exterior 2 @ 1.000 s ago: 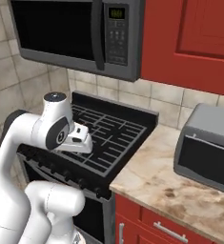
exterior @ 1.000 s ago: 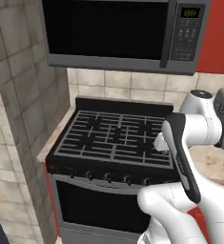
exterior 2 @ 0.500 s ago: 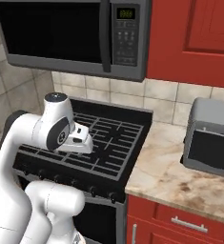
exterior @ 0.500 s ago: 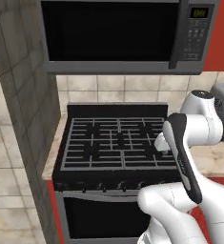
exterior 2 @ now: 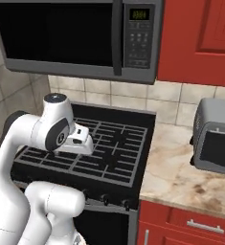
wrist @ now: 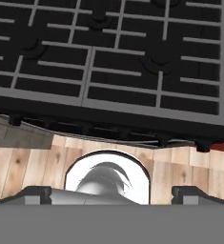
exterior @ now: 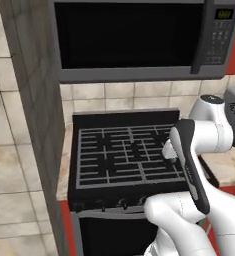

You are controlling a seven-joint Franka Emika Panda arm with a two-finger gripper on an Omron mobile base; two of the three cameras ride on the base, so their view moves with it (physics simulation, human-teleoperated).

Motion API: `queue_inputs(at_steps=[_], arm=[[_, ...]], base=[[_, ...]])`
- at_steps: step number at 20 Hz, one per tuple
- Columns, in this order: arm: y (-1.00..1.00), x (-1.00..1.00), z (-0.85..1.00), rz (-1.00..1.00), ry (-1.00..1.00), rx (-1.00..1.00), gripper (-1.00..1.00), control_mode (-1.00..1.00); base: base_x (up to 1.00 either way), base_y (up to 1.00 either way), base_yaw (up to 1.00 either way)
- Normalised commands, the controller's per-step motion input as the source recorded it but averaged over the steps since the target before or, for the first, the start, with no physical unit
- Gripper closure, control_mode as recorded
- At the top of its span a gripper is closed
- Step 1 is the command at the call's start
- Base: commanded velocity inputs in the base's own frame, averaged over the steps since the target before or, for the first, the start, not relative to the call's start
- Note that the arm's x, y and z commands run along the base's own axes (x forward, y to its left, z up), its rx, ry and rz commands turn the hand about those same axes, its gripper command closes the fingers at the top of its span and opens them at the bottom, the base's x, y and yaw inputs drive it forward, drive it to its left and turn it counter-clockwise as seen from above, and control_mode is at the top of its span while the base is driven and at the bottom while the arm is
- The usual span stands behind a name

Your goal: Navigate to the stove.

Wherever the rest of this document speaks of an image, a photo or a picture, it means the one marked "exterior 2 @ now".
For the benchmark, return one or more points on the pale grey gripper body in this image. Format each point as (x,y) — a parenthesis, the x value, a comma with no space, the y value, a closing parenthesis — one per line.
(77,146)

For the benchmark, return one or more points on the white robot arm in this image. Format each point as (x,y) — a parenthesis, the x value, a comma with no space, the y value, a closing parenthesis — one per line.
(11,191)

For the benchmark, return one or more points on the black gas stove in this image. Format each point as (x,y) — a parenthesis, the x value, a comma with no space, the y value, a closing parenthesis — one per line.
(117,150)

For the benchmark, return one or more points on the black stove knob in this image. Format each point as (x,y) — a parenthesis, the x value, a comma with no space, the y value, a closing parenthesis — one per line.
(85,193)
(126,204)
(104,199)

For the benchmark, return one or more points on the black oven door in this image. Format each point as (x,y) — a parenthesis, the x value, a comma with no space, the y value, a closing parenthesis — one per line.
(101,228)

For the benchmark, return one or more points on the red drawer front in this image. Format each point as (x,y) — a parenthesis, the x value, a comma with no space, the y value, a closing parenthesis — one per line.
(168,217)

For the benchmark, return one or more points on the black microwave door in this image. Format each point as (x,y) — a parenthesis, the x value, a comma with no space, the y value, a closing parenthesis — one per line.
(53,32)

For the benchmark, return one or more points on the red base cupboard door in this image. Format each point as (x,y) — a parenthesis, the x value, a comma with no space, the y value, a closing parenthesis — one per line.
(162,237)

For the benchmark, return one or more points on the grey microwave oven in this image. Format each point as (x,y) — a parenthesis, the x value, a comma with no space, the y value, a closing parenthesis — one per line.
(139,38)

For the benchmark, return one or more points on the grey toaster oven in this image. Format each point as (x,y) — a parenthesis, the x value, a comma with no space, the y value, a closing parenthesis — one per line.
(214,140)

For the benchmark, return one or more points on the red wall cupboard door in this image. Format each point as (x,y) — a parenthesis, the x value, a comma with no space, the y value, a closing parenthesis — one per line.
(197,41)

